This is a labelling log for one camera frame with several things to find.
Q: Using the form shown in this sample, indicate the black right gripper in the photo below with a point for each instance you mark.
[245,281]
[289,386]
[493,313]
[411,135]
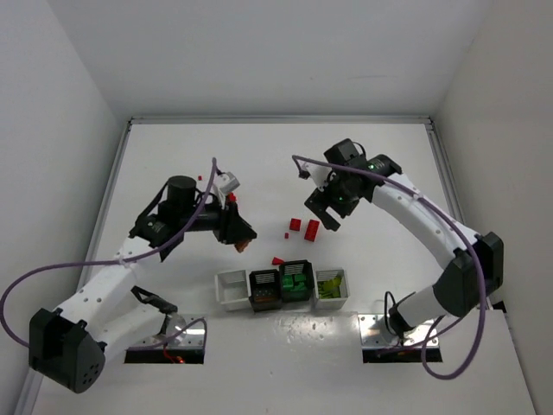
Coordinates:
[327,203]

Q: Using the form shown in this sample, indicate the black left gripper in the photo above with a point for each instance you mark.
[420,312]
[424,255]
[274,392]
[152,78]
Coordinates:
[225,225]

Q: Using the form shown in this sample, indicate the orange brown lego brick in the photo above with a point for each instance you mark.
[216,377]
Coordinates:
[241,246]

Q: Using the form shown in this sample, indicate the red rectangular lego brick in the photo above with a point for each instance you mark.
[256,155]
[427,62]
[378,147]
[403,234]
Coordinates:
[311,230]

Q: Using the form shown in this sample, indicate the lime square lego brick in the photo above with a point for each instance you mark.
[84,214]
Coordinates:
[330,288]

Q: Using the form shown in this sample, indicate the green upside-down lego brick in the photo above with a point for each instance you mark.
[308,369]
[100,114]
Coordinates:
[288,283]

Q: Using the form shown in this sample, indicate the green small lego brick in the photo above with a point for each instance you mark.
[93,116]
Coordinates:
[300,284]

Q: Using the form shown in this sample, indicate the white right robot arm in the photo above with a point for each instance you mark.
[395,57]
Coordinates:
[472,263]

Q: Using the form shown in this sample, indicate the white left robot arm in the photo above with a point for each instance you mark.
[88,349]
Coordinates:
[111,312]

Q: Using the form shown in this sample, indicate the red square lego brick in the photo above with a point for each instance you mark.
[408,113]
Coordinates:
[295,224]

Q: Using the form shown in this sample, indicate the white bin far left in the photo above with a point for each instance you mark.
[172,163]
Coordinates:
[232,290]

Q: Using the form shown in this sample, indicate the white bin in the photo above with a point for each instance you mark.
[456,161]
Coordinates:
[232,290]
[331,304]

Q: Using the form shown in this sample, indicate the black bin right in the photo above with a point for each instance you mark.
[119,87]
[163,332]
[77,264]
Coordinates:
[298,269]

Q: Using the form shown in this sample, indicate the black bin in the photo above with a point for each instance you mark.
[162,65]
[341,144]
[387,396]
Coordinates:
[265,280]
[298,269]

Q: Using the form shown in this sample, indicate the white bin far right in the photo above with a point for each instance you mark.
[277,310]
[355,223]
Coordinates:
[331,304]

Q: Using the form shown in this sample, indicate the black bin left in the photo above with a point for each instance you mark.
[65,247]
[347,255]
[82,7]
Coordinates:
[265,280]

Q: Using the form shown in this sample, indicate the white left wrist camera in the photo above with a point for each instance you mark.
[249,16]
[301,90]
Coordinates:
[226,183]

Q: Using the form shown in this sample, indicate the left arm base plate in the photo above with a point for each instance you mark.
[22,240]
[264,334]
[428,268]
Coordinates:
[181,332]

